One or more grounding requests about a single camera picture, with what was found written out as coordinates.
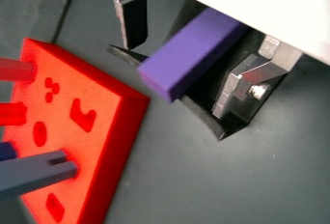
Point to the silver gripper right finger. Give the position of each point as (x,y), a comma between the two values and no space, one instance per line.
(253,79)

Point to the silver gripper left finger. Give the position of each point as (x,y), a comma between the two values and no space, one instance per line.
(131,12)

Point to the purple rectangular block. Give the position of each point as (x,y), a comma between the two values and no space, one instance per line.
(178,64)

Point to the black curved fixture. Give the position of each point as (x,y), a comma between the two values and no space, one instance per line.
(202,94)

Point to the red shape sorter board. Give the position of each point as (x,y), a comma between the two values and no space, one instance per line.
(86,113)

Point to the red cylinder peg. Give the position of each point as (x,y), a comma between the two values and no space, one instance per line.
(18,71)

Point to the red star peg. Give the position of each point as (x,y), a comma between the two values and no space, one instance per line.
(12,114)

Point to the dark blue rounded block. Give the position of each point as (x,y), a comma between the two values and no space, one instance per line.
(7,151)

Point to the light blue notched block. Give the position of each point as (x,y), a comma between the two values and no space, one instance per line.
(26,174)

